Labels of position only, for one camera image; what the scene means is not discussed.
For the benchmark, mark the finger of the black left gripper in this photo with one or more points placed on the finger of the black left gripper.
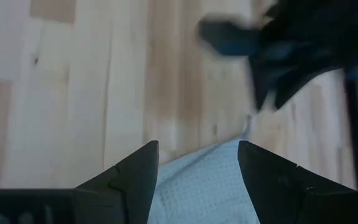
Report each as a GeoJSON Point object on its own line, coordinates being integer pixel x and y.
{"type": "Point", "coordinates": [259, 81]}
{"type": "Point", "coordinates": [294, 81]}

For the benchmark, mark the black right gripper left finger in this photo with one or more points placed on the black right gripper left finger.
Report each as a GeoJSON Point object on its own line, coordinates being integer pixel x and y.
{"type": "Point", "coordinates": [120, 199]}

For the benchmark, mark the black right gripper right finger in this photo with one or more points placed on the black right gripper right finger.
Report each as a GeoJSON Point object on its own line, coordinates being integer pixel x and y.
{"type": "Point", "coordinates": [291, 199]}

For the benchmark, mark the grey waffle microfiber towel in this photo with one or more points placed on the grey waffle microfiber towel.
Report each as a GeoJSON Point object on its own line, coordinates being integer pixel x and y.
{"type": "Point", "coordinates": [204, 186]}

